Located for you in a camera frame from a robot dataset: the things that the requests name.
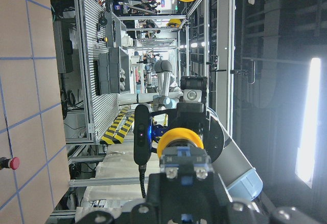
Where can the aluminium frame shelving rack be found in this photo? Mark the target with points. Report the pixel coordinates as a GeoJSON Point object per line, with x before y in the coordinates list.
{"type": "Point", "coordinates": [99, 62]}

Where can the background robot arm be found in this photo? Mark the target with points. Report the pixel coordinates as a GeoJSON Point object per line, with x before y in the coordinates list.
{"type": "Point", "coordinates": [163, 98]}

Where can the yellow push button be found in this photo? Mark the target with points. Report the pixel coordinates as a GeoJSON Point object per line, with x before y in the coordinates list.
{"type": "Point", "coordinates": [182, 157]}

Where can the yellow black hazard ramp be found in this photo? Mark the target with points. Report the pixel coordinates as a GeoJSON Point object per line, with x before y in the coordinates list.
{"type": "Point", "coordinates": [119, 128]}

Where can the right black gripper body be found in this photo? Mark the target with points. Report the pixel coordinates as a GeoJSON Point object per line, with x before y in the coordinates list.
{"type": "Point", "coordinates": [192, 113]}

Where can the ceiling strip light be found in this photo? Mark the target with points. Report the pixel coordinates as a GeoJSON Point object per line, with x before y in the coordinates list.
{"type": "Point", "coordinates": [305, 161]}

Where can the red push button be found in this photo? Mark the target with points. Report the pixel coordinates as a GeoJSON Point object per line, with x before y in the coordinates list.
{"type": "Point", "coordinates": [9, 163]}

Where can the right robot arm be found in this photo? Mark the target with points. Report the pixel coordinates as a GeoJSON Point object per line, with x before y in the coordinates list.
{"type": "Point", "coordinates": [238, 175]}

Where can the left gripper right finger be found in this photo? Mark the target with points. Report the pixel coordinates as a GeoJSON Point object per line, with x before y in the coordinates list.
{"type": "Point", "coordinates": [218, 199]}

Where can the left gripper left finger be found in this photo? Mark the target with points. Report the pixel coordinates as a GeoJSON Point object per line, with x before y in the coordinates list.
{"type": "Point", "coordinates": [162, 199]}

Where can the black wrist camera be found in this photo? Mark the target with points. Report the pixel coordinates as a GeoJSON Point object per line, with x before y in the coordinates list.
{"type": "Point", "coordinates": [142, 134]}

